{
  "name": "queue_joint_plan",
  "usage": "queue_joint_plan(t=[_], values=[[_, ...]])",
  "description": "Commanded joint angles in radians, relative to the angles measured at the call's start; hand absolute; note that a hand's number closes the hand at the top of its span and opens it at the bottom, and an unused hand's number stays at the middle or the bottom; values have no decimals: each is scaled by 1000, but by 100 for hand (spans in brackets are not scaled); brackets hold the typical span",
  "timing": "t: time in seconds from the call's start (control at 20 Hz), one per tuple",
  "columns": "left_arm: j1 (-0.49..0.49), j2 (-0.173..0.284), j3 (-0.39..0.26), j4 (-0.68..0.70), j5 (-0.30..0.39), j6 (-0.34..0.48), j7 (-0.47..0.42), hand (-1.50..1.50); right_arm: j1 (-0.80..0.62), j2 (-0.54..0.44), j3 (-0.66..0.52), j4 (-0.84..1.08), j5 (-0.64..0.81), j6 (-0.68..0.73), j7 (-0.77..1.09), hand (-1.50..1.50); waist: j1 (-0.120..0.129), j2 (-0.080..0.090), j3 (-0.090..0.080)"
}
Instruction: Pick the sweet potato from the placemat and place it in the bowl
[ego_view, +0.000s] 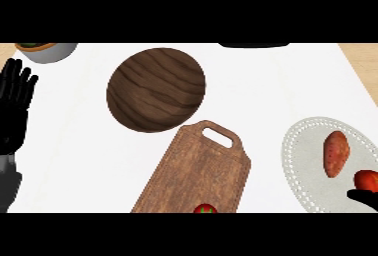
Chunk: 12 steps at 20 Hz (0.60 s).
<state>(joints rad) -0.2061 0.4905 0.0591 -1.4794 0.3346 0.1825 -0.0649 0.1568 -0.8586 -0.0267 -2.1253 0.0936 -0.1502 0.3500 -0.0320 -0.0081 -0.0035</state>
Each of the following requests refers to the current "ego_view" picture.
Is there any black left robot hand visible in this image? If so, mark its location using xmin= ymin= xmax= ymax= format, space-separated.
xmin=0 ymin=57 xmax=40 ymax=157

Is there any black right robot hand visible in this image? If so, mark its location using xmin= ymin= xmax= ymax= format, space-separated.
xmin=346 ymin=188 xmax=378 ymax=212

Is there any grey round placemat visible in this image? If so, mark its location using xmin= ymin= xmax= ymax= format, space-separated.
xmin=281 ymin=116 xmax=378 ymax=214

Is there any orange sweet potato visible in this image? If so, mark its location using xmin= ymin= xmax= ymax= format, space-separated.
xmin=322 ymin=130 xmax=352 ymax=179

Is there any dark wooden bowl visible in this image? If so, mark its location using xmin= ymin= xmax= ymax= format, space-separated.
xmin=105 ymin=47 xmax=209 ymax=134

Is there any red tomato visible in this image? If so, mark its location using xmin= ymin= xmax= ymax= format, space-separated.
xmin=353 ymin=169 xmax=378 ymax=194

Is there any grey plant pot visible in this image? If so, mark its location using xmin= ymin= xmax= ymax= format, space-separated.
xmin=14 ymin=42 xmax=80 ymax=65

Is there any red strawberry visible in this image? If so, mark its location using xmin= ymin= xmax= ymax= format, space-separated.
xmin=192 ymin=203 xmax=219 ymax=214

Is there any brown wooden cutting board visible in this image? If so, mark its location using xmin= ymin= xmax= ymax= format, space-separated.
xmin=130 ymin=119 xmax=253 ymax=214

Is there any black appliance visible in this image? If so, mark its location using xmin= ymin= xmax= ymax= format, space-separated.
xmin=217 ymin=42 xmax=291 ymax=49

